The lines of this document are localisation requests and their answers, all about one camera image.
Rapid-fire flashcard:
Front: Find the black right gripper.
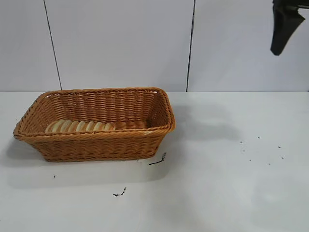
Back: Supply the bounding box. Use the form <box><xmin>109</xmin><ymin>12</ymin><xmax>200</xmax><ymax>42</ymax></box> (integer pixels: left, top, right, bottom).
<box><xmin>270</xmin><ymin>0</ymin><xmax>309</xmax><ymax>57</ymax></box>

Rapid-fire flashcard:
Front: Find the long striped bread loaf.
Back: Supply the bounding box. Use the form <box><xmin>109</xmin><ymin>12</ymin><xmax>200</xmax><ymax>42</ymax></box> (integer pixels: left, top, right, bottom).
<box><xmin>44</xmin><ymin>119</ymin><xmax>116</xmax><ymax>133</ymax></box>

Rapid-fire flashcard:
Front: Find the brown woven wicker basket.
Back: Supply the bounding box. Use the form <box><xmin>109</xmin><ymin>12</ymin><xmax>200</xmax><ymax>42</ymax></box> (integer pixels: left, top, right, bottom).
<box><xmin>13</xmin><ymin>87</ymin><xmax>177</xmax><ymax>163</ymax></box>

